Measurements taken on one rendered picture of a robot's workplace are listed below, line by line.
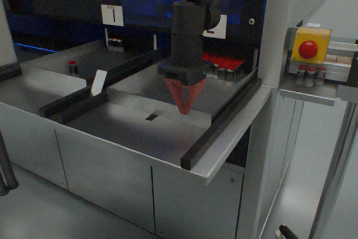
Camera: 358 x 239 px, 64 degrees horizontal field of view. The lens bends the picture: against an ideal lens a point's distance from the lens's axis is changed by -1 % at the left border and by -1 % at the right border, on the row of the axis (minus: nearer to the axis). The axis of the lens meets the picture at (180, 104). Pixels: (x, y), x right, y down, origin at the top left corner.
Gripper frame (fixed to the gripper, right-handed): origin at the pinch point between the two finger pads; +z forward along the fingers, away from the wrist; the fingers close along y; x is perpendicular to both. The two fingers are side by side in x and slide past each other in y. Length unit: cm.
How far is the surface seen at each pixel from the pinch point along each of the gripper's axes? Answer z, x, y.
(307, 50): -10.5, -18.6, 22.7
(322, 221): 51, -32, 47
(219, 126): 1.5, -7.6, -0.6
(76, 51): -2, 53, 24
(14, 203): 88, 113, 24
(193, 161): 3.3, -7.5, -11.0
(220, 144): 3.7, -8.9, -2.9
